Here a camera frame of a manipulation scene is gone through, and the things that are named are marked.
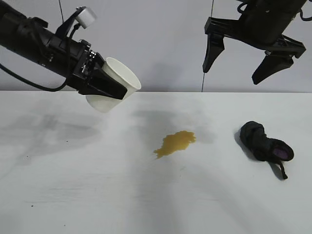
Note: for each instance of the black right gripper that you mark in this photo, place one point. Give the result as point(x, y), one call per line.
point(265, 22)

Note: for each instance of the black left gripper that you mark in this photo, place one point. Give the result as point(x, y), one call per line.
point(68, 61)

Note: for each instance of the white paper cup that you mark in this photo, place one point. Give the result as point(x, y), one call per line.
point(126, 78)

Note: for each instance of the black cloth rag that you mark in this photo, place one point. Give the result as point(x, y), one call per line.
point(258, 143)

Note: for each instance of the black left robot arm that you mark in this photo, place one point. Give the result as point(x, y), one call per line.
point(22, 31)

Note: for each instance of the yellow liquid spill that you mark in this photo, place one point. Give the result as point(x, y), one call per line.
point(174, 143)

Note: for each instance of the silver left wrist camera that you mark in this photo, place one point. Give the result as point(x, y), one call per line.
point(86, 15)

